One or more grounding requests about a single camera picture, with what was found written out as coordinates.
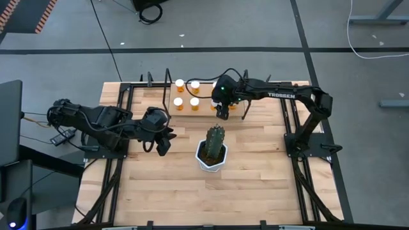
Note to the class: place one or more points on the black equipment box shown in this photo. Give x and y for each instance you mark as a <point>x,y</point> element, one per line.
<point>147,3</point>

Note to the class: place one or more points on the wooden shelf black metal frame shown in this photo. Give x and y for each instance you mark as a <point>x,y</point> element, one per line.
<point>204,111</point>

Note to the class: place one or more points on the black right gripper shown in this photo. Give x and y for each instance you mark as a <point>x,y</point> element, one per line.
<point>227,89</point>

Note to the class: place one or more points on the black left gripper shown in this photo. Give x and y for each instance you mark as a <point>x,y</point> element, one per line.
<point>155,123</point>

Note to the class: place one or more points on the green cactus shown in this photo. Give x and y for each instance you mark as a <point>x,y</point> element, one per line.
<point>214,142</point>

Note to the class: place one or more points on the black power adapter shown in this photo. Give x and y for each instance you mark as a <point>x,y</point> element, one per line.
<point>59,139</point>

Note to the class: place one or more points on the black flat screen panel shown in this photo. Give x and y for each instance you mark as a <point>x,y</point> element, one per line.
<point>9,121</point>

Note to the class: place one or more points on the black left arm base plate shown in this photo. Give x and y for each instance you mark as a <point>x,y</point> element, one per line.
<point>96,155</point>

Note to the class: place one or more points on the orange bottle with green capsules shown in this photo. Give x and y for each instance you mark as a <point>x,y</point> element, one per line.
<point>194,102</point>

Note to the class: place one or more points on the white hexagonal planter pot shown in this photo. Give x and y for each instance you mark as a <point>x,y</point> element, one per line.
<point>204,166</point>

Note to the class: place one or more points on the black metal table frame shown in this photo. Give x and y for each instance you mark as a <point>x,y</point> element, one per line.
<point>284,111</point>

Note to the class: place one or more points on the black computer mouse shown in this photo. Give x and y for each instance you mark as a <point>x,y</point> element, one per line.
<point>16,212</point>

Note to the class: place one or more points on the grey metal table foot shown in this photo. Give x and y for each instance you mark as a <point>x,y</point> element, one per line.
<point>377,20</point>
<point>394,103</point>

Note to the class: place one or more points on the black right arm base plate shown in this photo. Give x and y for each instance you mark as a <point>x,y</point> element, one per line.
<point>322,148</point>

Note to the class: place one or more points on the black mat orange striped border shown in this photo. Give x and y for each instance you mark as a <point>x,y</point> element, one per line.
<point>25,16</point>

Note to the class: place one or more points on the black desk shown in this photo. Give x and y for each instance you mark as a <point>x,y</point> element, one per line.
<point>48,159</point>

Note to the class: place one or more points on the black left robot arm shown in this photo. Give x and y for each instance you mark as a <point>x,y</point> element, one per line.
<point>102,123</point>

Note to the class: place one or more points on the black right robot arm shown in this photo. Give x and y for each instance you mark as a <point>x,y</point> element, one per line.
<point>287,94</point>

